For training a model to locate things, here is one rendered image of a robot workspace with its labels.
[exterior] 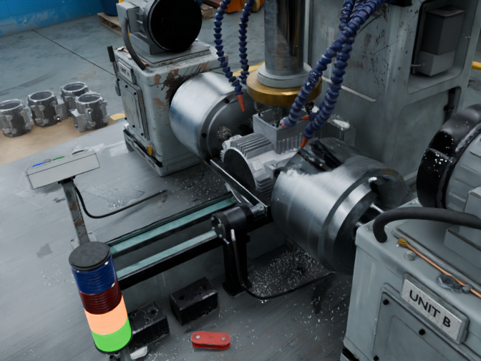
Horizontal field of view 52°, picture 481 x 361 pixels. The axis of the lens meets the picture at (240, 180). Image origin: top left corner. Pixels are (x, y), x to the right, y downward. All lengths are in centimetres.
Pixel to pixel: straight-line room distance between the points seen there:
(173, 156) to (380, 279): 95
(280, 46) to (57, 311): 81
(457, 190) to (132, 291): 73
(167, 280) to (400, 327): 56
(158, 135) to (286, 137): 53
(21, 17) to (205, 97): 549
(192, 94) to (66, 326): 68
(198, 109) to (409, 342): 79
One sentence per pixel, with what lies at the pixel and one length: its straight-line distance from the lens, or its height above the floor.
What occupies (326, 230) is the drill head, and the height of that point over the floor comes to 107.
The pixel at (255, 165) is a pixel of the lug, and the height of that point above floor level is 109.
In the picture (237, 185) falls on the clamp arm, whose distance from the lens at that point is 119.
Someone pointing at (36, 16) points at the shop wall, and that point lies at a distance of 677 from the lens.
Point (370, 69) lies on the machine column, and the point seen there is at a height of 125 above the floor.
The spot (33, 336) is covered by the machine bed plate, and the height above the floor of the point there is 80.
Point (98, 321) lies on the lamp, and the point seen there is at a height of 111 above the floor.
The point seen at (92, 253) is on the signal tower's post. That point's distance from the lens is 75.
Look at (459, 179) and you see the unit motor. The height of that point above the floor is 130.
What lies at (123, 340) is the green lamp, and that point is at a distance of 85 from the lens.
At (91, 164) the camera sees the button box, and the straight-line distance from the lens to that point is 130.
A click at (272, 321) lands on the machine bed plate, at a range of 116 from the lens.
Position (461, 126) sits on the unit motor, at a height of 136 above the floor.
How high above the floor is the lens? 169
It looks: 34 degrees down
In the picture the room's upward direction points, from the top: 3 degrees counter-clockwise
